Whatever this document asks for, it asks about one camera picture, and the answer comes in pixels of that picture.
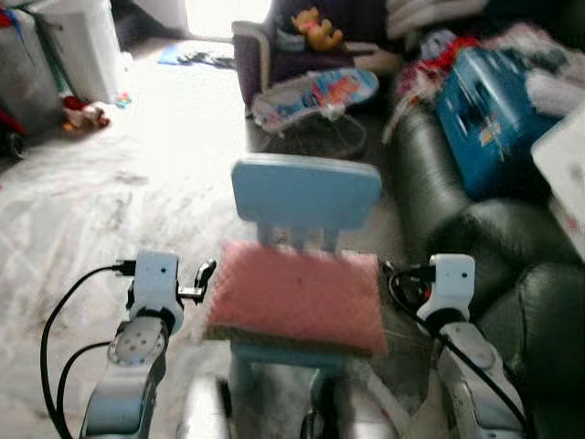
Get pink square pillow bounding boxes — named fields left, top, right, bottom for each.
left=205, top=239, right=390, bottom=357

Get dark green leather sofa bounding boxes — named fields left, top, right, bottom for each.
left=388, top=102, right=585, bottom=439

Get silver left robot leg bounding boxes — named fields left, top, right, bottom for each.
left=177, top=375, right=231, bottom=439

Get silver robot leg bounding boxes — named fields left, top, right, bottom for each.
left=309, top=373, right=408, bottom=439
left=177, top=375, right=231, bottom=439

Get light blue child chair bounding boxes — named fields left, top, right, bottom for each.
left=228, top=154, right=384, bottom=439

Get silver right robot leg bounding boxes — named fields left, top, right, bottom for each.
left=309, top=373, right=408, bottom=439

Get blue cardboard box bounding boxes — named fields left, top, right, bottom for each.
left=433, top=47, right=560, bottom=199

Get white flat cushion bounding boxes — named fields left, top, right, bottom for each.
left=531, top=110, right=585, bottom=250

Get small red plush toy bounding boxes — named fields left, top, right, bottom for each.
left=61, top=95, right=112, bottom=132

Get colourful baby bouncer seat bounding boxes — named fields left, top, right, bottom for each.
left=250, top=68, right=381, bottom=158

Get blue floor mat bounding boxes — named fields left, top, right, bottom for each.
left=156, top=42, right=238, bottom=70

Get dark purple armchair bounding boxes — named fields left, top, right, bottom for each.
left=231, top=0, right=405, bottom=116

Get white air purifier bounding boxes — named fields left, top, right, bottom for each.
left=39, top=0, right=126, bottom=104

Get heap of colourful clothes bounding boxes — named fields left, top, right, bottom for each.
left=395, top=24, right=585, bottom=118

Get grey storage bin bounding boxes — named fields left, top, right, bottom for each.
left=0, top=9, right=65, bottom=140

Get white folded blanket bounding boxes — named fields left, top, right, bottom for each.
left=384, top=0, right=492, bottom=38

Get yellow bear plush toy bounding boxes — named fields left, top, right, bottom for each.
left=292, top=7, right=346, bottom=52

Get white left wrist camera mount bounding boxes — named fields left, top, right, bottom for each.
left=130, top=251, right=182, bottom=312

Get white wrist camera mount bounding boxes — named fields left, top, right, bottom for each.
left=130, top=251, right=182, bottom=312
left=429, top=253, right=477, bottom=317

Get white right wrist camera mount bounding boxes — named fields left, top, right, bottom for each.
left=429, top=253, right=477, bottom=317

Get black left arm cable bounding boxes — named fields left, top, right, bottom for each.
left=39, top=262, right=138, bottom=439

